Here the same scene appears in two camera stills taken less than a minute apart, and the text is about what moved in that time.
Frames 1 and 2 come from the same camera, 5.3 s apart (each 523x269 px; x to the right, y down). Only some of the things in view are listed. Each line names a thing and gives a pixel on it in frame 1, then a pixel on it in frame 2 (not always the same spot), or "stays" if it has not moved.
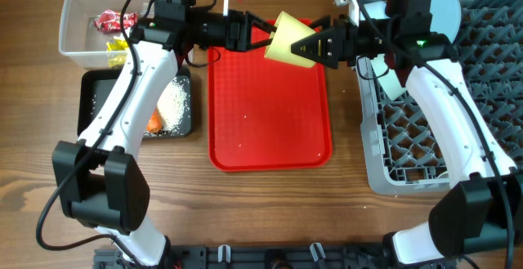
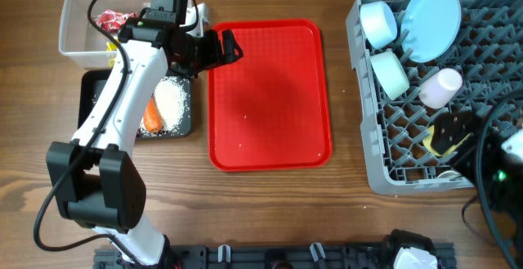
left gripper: x=240 y=30 → x=212 y=56
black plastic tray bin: x=96 y=84 stays
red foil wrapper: x=109 y=20 stays
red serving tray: x=265 y=117 stays
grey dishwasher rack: x=402 y=154 stays
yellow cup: x=288 y=31 → x=427 y=143
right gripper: x=339 y=42 → x=464 y=161
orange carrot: x=154 y=123 stays
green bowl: x=390 y=82 stays
